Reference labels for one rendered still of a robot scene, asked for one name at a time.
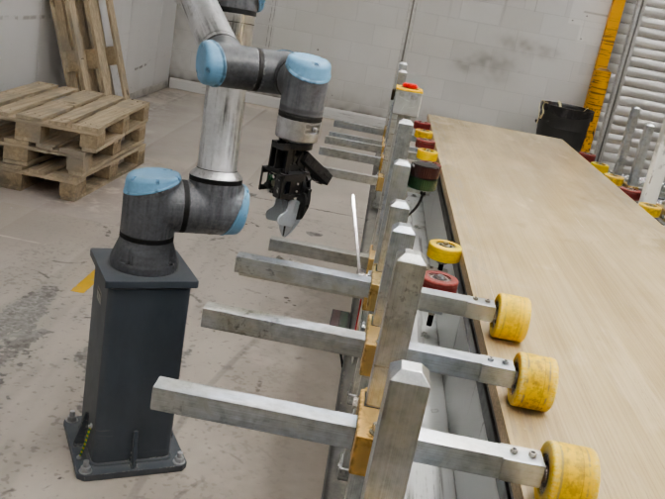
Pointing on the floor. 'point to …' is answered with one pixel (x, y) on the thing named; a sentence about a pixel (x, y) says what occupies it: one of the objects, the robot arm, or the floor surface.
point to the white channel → (655, 171)
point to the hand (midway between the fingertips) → (287, 230)
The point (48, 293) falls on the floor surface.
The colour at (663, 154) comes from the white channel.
